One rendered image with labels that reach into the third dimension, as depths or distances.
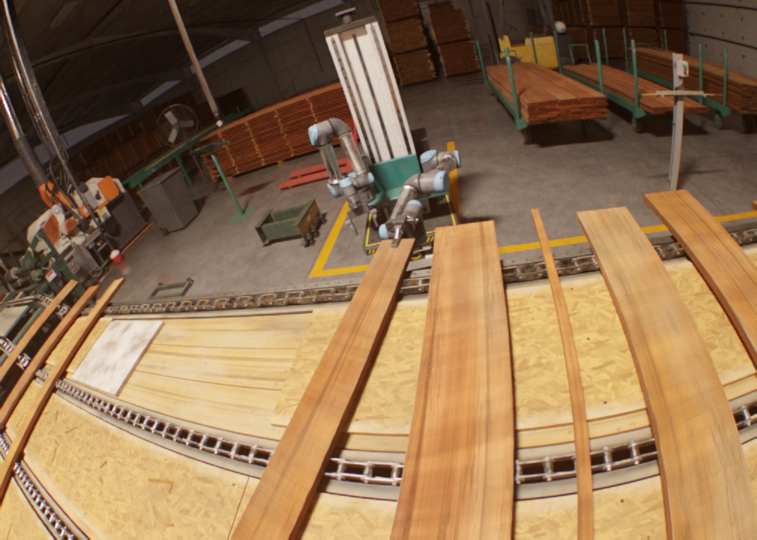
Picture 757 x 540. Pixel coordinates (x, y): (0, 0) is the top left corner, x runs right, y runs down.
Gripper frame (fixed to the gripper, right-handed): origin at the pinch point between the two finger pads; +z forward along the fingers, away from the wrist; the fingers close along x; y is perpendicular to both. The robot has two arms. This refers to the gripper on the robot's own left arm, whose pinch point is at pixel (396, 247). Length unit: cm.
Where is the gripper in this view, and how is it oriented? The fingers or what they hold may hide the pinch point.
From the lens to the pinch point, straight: 131.0
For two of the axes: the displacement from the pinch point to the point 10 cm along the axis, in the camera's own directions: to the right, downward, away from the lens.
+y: 9.1, -0.3, -4.2
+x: 2.8, 7.8, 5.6
